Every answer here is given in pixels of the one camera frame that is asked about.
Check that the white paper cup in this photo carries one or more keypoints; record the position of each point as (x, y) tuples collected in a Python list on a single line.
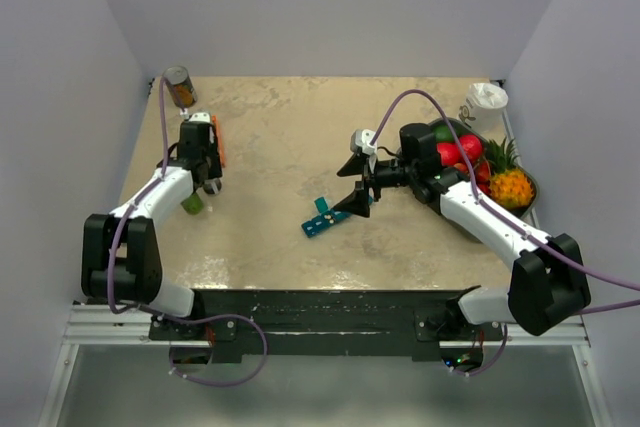
[(483, 106)]

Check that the green tape roll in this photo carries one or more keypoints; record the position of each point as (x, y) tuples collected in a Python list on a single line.
[(193, 204)]

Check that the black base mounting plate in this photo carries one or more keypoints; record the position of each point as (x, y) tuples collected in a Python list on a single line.
[(375, 323)]

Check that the tin food can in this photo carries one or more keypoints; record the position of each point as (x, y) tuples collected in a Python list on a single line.
[(180, 86)]

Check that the teal weekly pill organizer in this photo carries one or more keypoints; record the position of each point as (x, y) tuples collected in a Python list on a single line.
[(317, 225)]

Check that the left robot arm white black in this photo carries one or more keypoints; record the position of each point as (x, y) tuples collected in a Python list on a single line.
[(121, 260)]

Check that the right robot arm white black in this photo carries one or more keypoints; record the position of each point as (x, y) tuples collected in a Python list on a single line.
[(546, 286)]

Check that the green lime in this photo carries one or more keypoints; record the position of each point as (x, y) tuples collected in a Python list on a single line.
[(444, 134)]

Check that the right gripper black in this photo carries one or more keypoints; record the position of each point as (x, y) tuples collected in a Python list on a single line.
[(359, 165)]

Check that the red apple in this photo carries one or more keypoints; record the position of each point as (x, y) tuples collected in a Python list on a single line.
[(472, 147), (449, 153)]

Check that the grey fruit tray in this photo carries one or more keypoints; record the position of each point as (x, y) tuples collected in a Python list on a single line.
[(423, 172)]

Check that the strawberry pile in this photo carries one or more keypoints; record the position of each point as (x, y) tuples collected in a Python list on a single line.
[(481, 174)]

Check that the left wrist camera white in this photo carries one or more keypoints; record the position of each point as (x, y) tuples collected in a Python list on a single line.
[(196, 124)]

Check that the aluminium rail frame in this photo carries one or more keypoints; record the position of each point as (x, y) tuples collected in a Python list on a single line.
[(95, 325)]

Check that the white vitamin pill bottle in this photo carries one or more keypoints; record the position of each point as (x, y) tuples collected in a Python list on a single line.
[(212, 186)]

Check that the orange snack box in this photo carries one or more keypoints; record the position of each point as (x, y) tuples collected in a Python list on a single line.
[(220, 142)]

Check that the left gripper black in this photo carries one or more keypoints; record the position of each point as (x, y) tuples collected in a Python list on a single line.
[(215, 170)]

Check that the small pineapple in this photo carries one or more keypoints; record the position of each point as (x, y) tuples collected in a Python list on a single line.
[(510, 186)]

